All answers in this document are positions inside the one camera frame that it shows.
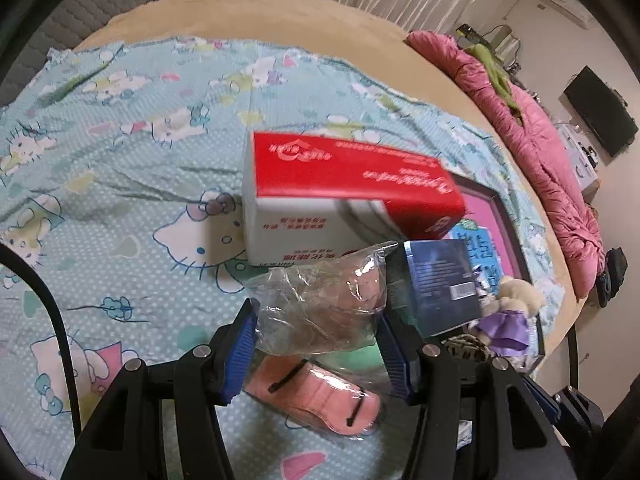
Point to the white drawer cabinet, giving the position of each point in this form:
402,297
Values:
582,170

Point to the red and white tissue box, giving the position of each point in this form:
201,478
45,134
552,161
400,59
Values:
350,170

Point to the green cloth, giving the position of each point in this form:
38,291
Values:
495,75

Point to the white air conditioner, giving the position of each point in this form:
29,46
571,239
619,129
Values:
560,0

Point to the tan round bed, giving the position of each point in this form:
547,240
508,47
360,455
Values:
300,25

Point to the black bag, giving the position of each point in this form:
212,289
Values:
612,275

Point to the pink quilt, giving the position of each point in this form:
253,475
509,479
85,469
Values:
540,160

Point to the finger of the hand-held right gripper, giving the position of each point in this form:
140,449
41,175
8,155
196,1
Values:
570,400

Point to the grey quilted headboard cushion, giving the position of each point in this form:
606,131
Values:
75,15

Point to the plush bear in purple dress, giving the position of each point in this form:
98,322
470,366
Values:
500,330

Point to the black white patterned packet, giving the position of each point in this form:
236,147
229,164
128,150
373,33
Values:
465,347

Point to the purple shallow box tray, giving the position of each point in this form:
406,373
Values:
475,185

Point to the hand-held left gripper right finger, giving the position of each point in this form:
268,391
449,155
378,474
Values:
395,360

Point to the dark blue box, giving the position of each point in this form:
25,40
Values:
435,285

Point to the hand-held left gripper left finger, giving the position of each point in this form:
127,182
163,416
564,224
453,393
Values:
240,355

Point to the pink and blue book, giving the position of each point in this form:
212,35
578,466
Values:
482,210

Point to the clear bag with pink pads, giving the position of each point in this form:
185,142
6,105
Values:
320,310

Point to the black wall television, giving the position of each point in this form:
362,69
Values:
600,110

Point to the teal cartoon cat printed blanket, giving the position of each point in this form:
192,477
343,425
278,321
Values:
125,160

